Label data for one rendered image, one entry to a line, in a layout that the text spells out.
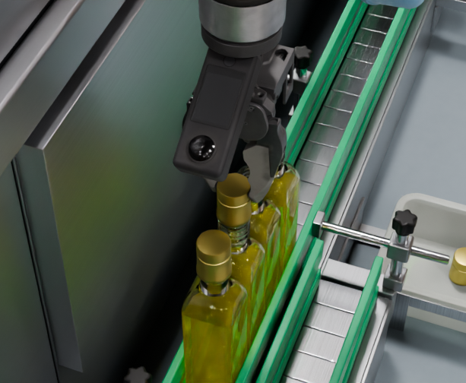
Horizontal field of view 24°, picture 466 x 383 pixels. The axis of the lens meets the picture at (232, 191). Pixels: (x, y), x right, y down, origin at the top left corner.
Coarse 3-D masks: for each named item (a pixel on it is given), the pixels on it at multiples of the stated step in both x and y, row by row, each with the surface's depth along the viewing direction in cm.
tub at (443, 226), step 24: (432, 216) 155; (456, 216) 154; (432, 240) 158; (456, 240) 156; (384, 264) 147; (408, 264) 155; (432, 264) 155; (408, 288) 143; (432, 288) 152; (456, 288) 152
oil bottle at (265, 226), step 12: (276, 204) 121; (252, 216) 118; (264, 216) 119; (276, 216) 120; (252, 228) 118; (264, 228) 118; (276, 228) 122; (264, 240) 119; (276, 240) 123; (276, 252) 125; (276, 264) 127; (276, 276) 129; (264, 300) 127; (264, 312) 128
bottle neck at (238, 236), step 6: (222, 228) 112; (228, 228) 112; (234, 228) 111; (240, 228) 112; (246, 228) 112; (228, 234) 112; (234, 234) 112; (240, 234) 112; (246, 234) 113; (234, 240) 113; (240, 240) 113; (246, 240) 114; (234, 246) 114; (240, 246) 114; (246, 246) 115; (234, 252) 114; (240, 252) 115
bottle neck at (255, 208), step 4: (244, 168) 116; (248, 168) 116; (240, 172) 116; (244, 172) 116; (248, 172) 117; (248, 176) 117; (252, 204) 117; (256, 204) 117; (260, 204) 118; (264, 204) 119; (252, 208) 118; (256, 208) 118; (260, 208) 118; (252, 212) 118; (256, 212) 118
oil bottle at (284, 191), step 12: (288, 168) 124; (276, 180) 122; (288, 180) 123; (276, 192) 122; (288, 192) 123; (288, 204) 123; (288, 216) 125; (288, 228) 127; (288, 240) 129; (288, 252) 131
